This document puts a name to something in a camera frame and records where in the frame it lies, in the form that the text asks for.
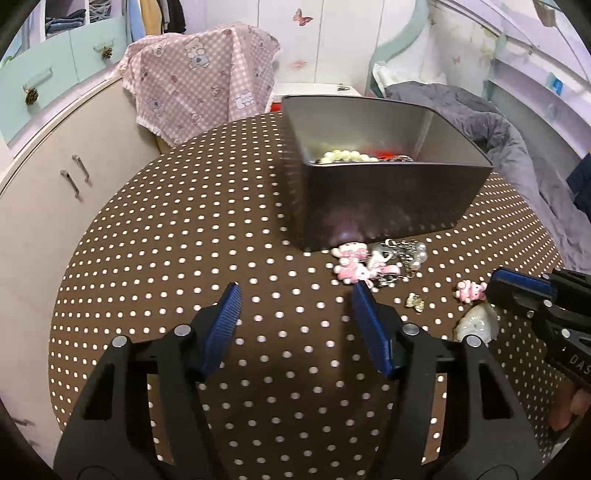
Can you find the pale green bead bracelet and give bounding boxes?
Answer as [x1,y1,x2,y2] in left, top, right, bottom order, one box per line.
[315,148,382,165]

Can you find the dark metal jewelry box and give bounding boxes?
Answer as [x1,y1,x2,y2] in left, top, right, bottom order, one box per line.
[280,96,493,251]

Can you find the person's right hand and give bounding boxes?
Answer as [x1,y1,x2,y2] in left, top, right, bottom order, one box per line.
[548,378,591,432]

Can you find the small pink charm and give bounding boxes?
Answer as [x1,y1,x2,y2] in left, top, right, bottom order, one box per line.
[454,280,488,304]

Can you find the small gold bow charm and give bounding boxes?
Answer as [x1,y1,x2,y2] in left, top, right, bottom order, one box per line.
[405,292,425,313]

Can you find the grey duvet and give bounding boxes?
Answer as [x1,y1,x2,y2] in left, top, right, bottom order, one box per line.
[384,81,590,273]

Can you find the brown polka dot tablecloth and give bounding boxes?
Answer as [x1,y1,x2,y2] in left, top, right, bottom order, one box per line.
[48,114,563,479]

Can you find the beige cabinet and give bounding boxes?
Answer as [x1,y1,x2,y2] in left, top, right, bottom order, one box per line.
[1,80,158,449]

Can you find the red storage bench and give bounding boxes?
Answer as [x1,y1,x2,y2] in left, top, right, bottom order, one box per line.
[269,83,362,112]

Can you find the white wardrobe with butterflies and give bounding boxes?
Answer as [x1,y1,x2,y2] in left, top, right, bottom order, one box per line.
[204,0,415,93]

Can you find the pink checkered cover cloth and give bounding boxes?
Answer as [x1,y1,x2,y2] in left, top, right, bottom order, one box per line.
[116,23,280,147]

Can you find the teal drawer unit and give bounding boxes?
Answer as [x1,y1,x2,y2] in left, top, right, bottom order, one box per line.
[1,16,127,141]

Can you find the hanging clothes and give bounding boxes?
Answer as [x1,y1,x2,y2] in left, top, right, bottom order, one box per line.
[121,0,186,43]

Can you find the pink charm keychain cluster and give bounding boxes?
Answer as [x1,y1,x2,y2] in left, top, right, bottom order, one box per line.
[331,239,428,289]

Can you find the red string jewelry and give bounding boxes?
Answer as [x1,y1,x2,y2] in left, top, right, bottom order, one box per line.
[369,149,414,163]

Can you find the teal bunk bed frame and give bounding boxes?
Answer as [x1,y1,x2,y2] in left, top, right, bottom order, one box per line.
[368,1,590,157]

